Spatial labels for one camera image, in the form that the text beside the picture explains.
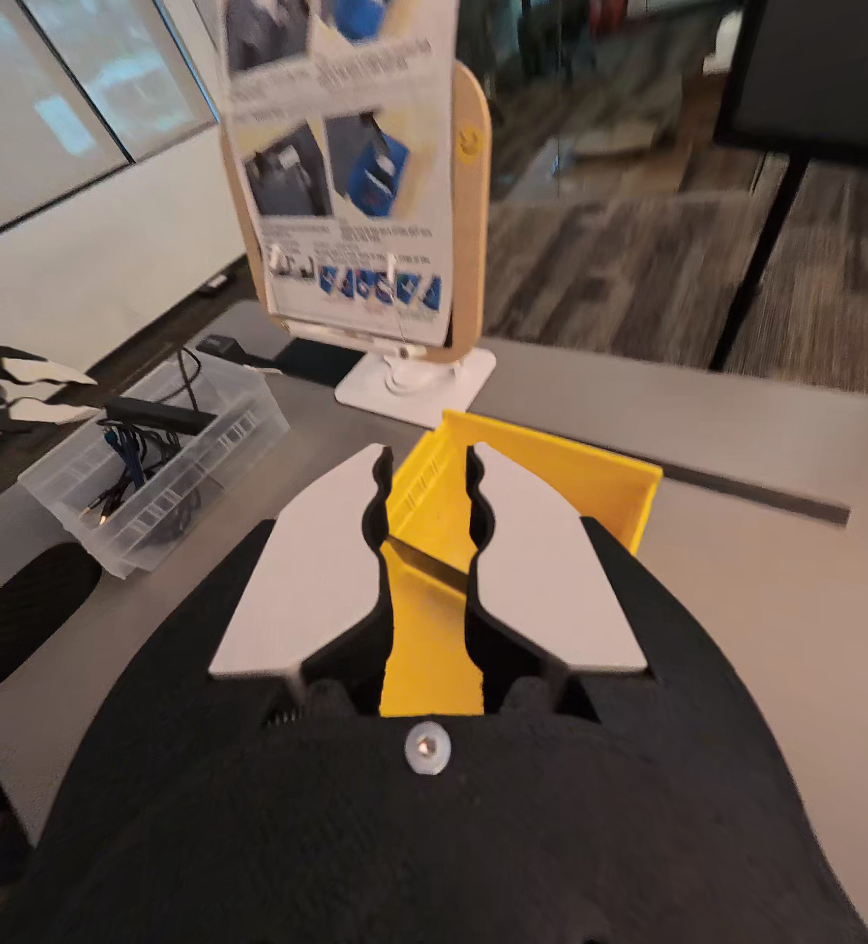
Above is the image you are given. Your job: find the black usb hub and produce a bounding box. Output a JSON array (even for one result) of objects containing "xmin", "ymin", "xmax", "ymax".
[{"xmin": 102, "ymin": 396, "xmax": 216, "ymax": 438}]

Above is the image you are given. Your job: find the black flat desk pad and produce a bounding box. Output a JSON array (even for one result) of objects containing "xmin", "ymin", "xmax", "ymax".
[{"xmin": 275, "ymin": 340, "xmax": 368, "ymax": 389}]

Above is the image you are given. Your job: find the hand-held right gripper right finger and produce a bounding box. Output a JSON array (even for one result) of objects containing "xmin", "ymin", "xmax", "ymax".
[{"xmin": 464, "ymin": 443, "xmax": 650, "ymax": 679}]

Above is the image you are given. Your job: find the black monitor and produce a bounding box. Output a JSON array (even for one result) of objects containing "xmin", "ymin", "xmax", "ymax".
[{"xmin": 712, "ymin": 0, "xmax": 868, "ymax": 373}]

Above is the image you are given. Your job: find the yellow plastic bin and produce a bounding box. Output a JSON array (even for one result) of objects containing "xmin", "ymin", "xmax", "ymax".
[{"xmin": 380, "ymin": 411, "xmax": 663, "ymax": 719}]

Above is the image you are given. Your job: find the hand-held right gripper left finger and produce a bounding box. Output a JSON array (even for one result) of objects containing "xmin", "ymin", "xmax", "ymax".
[{"xmin": 210, "ymin": 443, "xmax": 398, "ymax": 682}]

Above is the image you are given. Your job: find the white stand base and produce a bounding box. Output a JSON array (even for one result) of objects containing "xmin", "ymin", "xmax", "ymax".
[{"xmin": 335, "ymin": 343, "xmax": 497, "ymax": 429}]

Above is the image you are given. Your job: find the instruction poster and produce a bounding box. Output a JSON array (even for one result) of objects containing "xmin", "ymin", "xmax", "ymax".
[{"xmin": 220, "ymin": 0, "xmax": 457, "ymax": 348}]

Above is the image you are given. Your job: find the flat cardboard sheet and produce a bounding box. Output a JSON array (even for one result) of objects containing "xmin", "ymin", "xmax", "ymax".
[{"xmin": 567, "ymin": 118, "xmax": 686, "ymax": 160}]

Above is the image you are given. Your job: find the bundle of usb cables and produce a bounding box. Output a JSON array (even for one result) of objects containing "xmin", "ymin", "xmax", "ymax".
[{"xmin": 88, "ymin": 428, "xmax": 206, "ymax": 539}]

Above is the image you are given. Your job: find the clear plastic bin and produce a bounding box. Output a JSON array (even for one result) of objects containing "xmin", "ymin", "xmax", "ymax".
[{"xmin": 18, "ymin": 354, "xmax": 290, "ymax": 579}]

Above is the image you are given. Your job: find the large glass window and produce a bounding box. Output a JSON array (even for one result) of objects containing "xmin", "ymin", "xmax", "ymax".
[{"xmin": 0, "ymin": 0, "xmax": 221, "ymax": 249}]

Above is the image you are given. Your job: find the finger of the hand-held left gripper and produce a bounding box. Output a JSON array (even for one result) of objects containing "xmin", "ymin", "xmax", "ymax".
[
  {"xmin": 0, "ymin": 359, "xmax": 98, "ymax": 387},
  {"xmin": 0, "ymin": 396, "xmax": 103, "ymax": 429}
]

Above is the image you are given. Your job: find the instruction sheet on stand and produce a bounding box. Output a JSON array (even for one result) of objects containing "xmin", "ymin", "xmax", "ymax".
[{"xmin": 220, "ymin": 59, "xmax": 489, "ymax": 358}]

